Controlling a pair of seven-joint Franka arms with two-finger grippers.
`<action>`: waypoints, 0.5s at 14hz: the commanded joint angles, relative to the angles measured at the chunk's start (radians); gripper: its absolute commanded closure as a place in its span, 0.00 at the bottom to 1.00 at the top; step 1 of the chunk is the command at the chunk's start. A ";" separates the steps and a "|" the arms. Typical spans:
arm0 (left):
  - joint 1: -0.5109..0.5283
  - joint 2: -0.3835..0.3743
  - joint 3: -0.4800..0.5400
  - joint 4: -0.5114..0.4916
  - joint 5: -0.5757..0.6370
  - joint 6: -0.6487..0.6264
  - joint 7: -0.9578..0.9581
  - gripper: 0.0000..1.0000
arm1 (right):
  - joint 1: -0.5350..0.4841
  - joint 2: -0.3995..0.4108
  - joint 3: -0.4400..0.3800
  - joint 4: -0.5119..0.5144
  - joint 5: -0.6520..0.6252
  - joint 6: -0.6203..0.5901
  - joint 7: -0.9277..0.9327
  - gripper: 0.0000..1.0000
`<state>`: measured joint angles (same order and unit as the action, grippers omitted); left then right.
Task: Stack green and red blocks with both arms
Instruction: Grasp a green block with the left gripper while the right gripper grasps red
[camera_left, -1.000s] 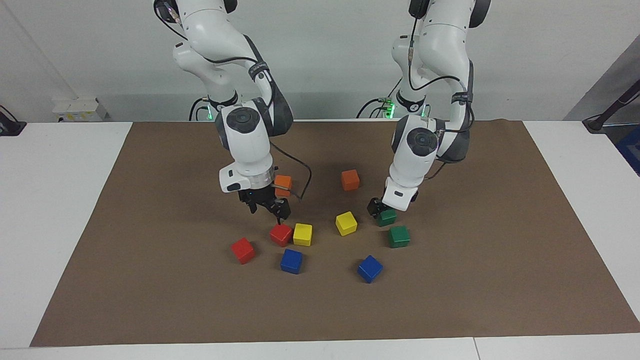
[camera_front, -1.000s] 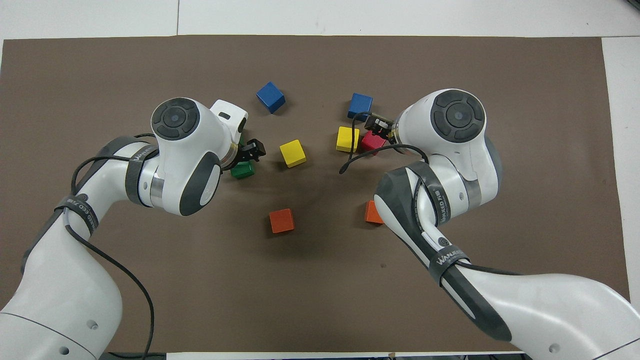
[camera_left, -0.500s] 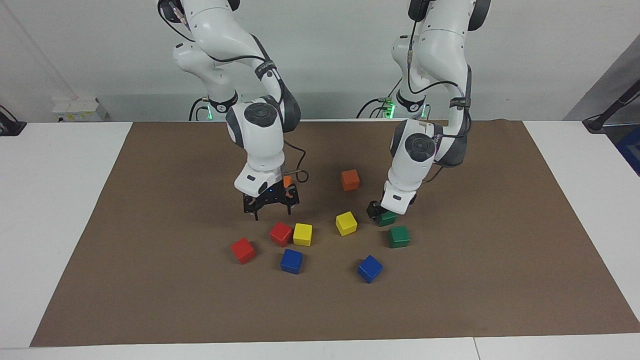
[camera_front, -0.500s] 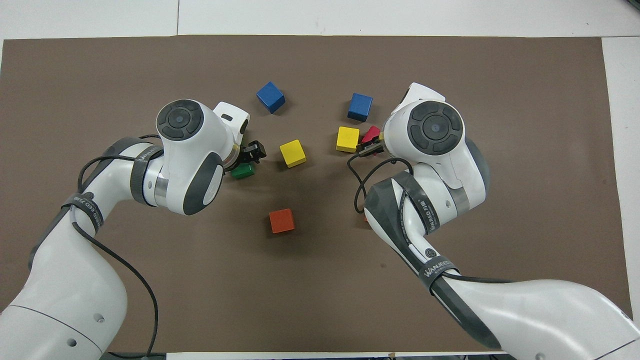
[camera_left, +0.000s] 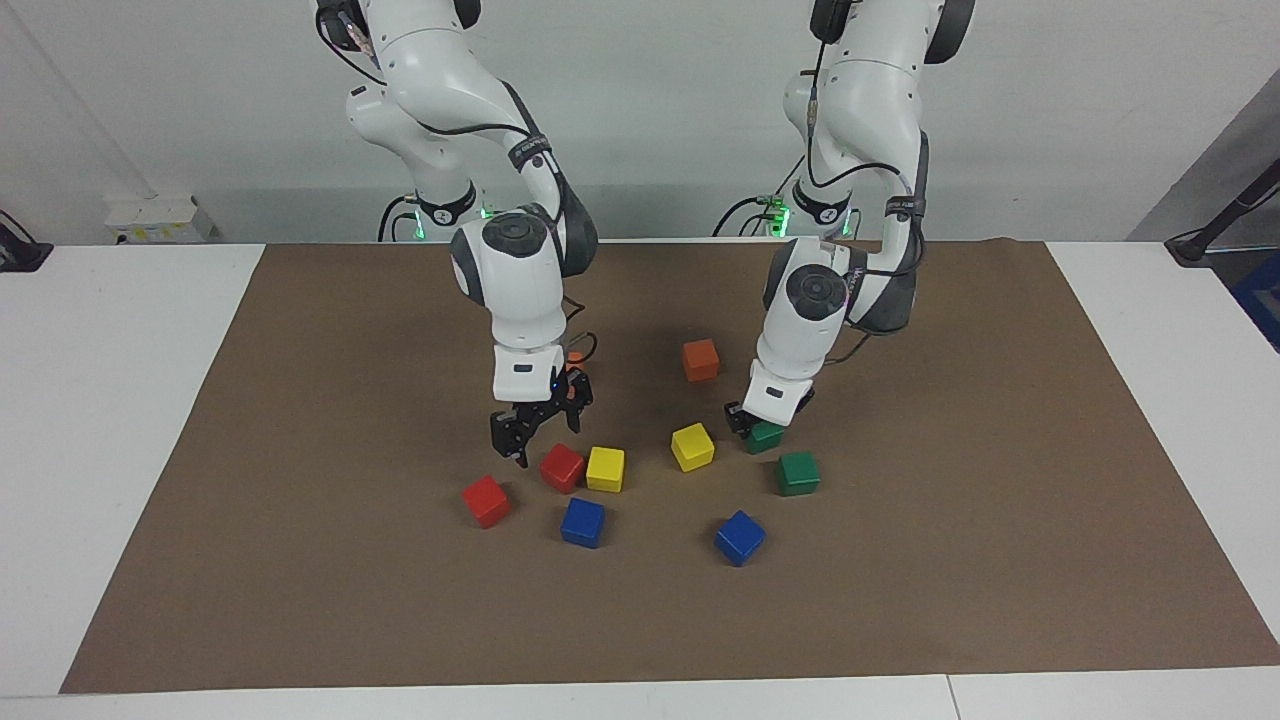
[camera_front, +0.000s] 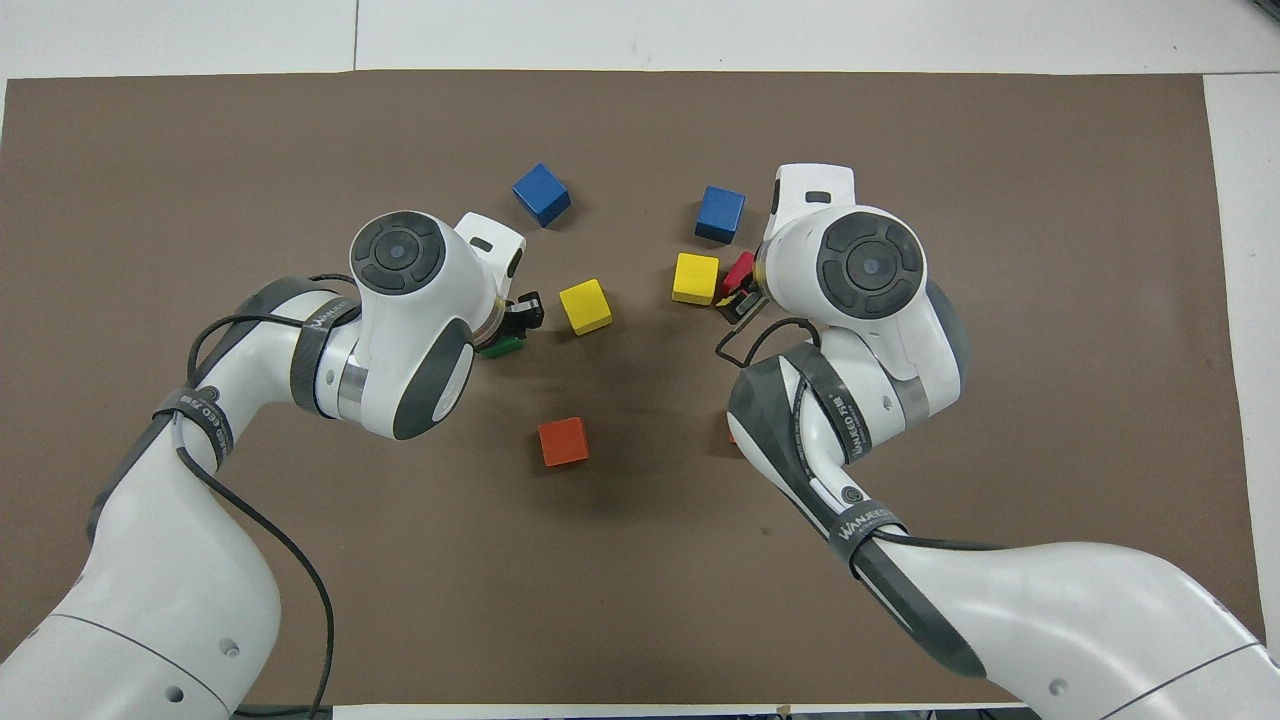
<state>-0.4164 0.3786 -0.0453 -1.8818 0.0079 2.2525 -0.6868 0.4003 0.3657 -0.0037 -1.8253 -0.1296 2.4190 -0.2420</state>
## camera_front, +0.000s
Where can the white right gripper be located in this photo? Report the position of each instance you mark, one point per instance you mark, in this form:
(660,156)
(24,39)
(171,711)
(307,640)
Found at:
(812,185)

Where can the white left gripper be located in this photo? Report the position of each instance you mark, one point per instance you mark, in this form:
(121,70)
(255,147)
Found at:
(490,245)

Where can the red wooden block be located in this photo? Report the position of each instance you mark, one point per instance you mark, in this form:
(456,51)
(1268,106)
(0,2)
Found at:
(738,270)

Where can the green wooden block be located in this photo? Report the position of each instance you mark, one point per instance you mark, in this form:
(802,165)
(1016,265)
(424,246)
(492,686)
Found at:
(500,348)

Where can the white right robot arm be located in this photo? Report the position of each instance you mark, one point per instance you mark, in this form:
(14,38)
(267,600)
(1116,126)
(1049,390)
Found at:
(1050,600)

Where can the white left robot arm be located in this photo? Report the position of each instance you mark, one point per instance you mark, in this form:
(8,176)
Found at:
(150,600)

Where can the yellow wooden block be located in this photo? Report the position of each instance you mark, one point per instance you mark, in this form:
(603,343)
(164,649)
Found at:
(585,306)
(695,278)

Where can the blue wooden block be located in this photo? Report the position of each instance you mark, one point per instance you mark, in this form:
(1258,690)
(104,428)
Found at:
(720,214)
(541,194)

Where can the brown table mat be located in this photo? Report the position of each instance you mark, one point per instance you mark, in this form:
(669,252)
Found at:
(640,560)

